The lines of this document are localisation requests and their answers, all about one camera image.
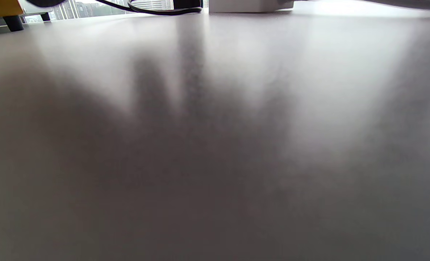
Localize black oven power cable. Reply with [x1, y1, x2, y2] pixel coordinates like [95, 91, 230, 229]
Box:
[96, 0, 203, 16]

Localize white power strip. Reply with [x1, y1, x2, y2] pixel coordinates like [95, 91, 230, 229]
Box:
[208, 0, 295, 14]

